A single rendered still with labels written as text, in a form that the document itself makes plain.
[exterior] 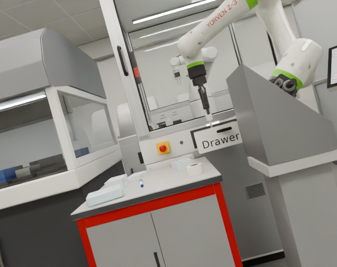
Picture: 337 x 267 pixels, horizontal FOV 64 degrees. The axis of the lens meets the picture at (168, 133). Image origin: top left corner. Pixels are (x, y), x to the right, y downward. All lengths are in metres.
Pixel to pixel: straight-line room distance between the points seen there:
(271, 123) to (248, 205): 0.86
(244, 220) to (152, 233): 0.80
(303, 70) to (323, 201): 0.49
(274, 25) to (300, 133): 0.60
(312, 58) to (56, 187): 1.33
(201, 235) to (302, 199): 0.41
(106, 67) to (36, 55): 3.50
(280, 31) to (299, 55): 0.29
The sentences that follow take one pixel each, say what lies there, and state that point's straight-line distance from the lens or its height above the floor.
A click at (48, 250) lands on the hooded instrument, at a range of 1.78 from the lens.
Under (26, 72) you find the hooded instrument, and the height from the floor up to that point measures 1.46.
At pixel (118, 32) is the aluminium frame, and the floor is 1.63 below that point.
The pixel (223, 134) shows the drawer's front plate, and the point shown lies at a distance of 1.36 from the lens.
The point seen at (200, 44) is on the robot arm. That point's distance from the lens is 1.33.
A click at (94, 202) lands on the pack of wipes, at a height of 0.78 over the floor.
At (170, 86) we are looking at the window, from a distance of 1.68.
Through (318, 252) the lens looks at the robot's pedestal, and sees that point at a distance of 1.23.
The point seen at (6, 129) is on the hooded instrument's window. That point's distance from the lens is 1.68.
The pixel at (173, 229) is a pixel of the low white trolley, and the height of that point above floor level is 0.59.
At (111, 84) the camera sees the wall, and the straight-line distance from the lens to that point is 5.00.
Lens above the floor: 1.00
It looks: 2 degrees down
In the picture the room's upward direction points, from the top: 15 degrees counter-clockwise
